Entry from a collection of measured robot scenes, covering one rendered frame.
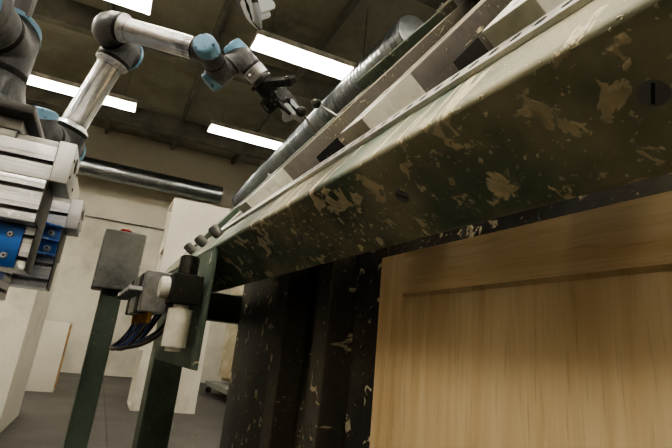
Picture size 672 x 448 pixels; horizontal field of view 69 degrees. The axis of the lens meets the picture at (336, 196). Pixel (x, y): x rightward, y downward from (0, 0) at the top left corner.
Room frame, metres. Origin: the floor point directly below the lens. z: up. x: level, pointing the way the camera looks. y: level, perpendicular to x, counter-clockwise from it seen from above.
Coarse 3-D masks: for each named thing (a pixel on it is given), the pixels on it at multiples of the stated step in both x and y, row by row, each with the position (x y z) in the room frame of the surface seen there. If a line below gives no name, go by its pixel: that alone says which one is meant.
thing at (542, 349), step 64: (448, 256) 0.72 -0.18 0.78; (512, 256) 0.61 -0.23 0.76; (576, 256) 0.53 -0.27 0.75; (640, 256) 0.47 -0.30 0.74; (384, 320) 0.87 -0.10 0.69; (448, 320) 0.73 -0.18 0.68; (512, 320) 0.62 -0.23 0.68; (576, 320) 0.54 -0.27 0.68; (640, 320) 0.48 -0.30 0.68; (384, 384) 0.86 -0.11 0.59; (448, 384) 0.72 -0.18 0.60; (512, 384) 0.62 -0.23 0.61; (576, 384) 0.54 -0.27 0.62; (640, 384) 0.48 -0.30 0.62
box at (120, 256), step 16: (112, 240) 1.50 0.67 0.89; (128, 240) 1.52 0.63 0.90; (144, 240) 1.54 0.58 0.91; (112, 256) 1.50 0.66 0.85; (128, 256) 1.52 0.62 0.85; (96, 272) 1.49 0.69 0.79; (112, 272) 1.50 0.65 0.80; (128, 272) 1.52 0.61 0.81; (96, 288) 1.53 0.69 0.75; (112, 288) 1.51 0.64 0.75
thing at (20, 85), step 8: (0, 64) 0.91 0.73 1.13; (0, 72) 0.92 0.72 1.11; (8, 72) 0.93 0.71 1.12; (16, 72) 0.94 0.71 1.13; (0, 80) 0.92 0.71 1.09; (8, 80) 0.93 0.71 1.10; (16, 80) 0.95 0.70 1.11; (24, 80) 0.97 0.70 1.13; (0, 88) 0.91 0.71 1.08; (8, 88) 0.94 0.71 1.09; (16, 88) 0.95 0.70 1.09; (24, 88) 0.98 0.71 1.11; (0, 96) 0.91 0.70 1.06; (8, 96) 0.94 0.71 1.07; (16, 96) 0.95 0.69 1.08; (24, 96) 0.98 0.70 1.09
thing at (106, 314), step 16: (112, 304) 1.54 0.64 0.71; (96, 320) 1.53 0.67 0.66; (112, 320) 1.55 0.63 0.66; (96, 336) 1.53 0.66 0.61; (112, 336) 1.55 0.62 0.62; (96, 352) 1.54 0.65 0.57; (96, 368) 1.54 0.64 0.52; (80, 384) 1.53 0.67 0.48; (96, 384) 1.55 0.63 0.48; (80, 400) 1.53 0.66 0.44; (96, 400) 1.55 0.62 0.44; (80, 416) 1.54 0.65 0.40; (80, 432) 1.54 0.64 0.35
